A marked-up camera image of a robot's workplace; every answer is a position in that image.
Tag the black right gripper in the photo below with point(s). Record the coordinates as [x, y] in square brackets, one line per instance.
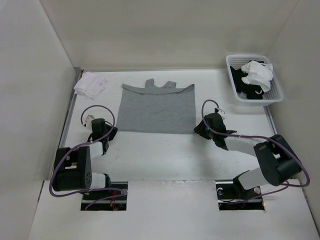
[200, 129]

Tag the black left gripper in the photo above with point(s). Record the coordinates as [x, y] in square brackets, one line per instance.
[112, 134]

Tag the grey tank top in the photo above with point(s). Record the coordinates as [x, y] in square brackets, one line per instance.
[160, 110]

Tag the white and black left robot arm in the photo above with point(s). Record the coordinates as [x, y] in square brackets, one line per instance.
[74, 167]

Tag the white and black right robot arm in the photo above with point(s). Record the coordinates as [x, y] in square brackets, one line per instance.
[277, 162]

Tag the folded white tank top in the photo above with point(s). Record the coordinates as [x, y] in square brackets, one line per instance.
[91, 84]

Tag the crumpled white tank top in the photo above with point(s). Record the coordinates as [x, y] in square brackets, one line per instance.
[260, 74]

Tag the black garment in basket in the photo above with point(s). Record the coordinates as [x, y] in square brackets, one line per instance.
[252, 92]

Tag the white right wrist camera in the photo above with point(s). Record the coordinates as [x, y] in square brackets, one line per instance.
[221, 112]

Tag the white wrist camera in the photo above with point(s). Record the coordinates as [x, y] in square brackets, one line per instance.
[221, 112]
[88, 121]

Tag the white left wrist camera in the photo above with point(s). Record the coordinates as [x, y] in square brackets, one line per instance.
[88, 121]

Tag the metal table edge rail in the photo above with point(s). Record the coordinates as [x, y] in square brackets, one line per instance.
[68, 115]

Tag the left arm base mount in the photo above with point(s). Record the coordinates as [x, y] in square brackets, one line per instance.
[107, 200]

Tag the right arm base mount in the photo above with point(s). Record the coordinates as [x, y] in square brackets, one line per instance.
[232, 198]

